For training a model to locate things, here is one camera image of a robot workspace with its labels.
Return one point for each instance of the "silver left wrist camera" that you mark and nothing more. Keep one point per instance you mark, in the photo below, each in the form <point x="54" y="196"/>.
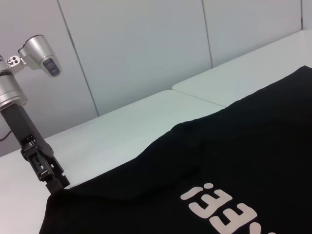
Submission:
<point x="41" y="53"/>

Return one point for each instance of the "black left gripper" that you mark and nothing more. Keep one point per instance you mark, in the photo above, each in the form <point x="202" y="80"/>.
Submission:
<point x="24" y="129"/>

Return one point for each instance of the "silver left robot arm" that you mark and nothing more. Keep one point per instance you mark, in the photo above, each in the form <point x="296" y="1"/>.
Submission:
<point x="9" y="87"/>

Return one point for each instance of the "black shirt with white print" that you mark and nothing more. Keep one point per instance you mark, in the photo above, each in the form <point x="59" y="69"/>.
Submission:
<point x="207" y="158"/>

